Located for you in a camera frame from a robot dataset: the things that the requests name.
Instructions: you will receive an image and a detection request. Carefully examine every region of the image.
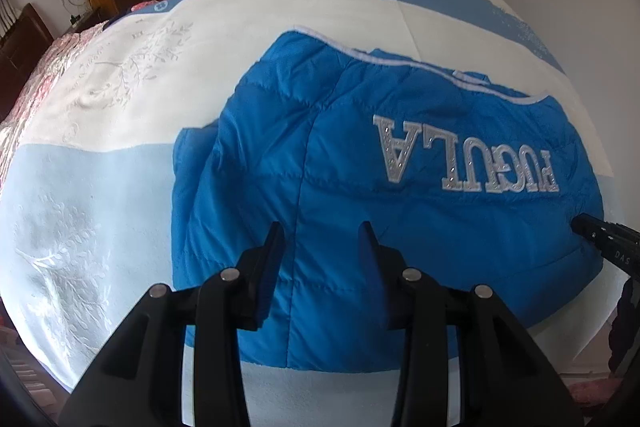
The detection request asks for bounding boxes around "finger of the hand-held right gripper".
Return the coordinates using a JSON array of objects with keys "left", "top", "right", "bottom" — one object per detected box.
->
[{"left": 571, "top": 213, "right": 640, "bottom": 269}]

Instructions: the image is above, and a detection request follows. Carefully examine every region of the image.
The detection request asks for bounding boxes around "pink checked bed sheet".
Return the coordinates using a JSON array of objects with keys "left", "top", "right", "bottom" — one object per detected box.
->
[{"left": 562, "top": 374, "right": 618, "bottom": 408}]

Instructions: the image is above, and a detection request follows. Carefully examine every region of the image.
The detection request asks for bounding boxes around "blue and white bedspread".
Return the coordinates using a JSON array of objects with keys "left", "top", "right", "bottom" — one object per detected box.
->
[{"left": 0, "top": 0, "right": 631, "bottom": 393}]

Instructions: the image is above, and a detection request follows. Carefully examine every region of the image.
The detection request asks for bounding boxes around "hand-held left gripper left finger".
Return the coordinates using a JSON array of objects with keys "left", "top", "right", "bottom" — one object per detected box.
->
[{"left": 59, "top": 221, "right": 287, "bottom": 427}]

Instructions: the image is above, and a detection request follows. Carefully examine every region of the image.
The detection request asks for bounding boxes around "dark wooden headboard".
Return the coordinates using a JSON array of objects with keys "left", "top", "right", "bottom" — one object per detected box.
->
[{"left": 0, "top": 3, "right": 55, "bottom": 78}]

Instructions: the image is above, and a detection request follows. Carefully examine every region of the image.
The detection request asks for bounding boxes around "pink floral quilt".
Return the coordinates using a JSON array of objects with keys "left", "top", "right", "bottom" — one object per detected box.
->
[{"left": 0, "top": 19, "right": 108, "bottom": 132}]

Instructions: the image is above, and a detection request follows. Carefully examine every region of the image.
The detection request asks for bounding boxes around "blue quilted jacket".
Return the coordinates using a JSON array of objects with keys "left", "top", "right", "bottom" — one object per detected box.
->
[{"left": 170, "top": 29, "right": 607, "bottom": 370}]

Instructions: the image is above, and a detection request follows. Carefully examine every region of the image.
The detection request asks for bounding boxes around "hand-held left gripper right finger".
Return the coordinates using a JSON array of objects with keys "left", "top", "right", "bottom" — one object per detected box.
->
[{"left": 357, "top": 220, "right": 585, "bottom": 427}]

